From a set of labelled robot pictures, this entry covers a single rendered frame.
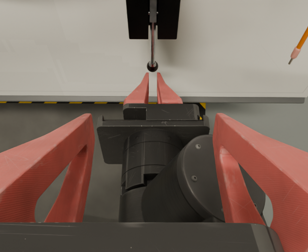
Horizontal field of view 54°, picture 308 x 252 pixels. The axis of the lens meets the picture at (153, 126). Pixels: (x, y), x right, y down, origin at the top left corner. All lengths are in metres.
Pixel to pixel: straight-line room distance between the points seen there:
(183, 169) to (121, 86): 0.33
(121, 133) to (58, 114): 1.17
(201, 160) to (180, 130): 0.10
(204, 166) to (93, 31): 0.27
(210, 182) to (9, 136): 1.40
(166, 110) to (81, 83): 0.23
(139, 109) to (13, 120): 1.26
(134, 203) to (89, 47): 0.24
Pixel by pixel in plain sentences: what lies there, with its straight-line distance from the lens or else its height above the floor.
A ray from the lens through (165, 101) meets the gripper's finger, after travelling 0.29.
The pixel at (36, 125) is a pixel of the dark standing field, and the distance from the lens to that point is 1.48.
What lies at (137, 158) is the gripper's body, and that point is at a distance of 0.26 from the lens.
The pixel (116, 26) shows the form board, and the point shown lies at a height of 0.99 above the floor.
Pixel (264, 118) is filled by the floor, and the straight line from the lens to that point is 1.48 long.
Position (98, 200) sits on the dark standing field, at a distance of 1.50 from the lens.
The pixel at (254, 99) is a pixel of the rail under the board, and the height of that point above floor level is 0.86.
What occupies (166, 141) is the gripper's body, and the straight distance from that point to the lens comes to 0.27.
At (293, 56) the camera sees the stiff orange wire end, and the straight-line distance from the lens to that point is 0.30.
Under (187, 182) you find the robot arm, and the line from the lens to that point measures 0.16.
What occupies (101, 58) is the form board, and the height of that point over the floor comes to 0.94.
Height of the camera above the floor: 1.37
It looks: 82 degrees down
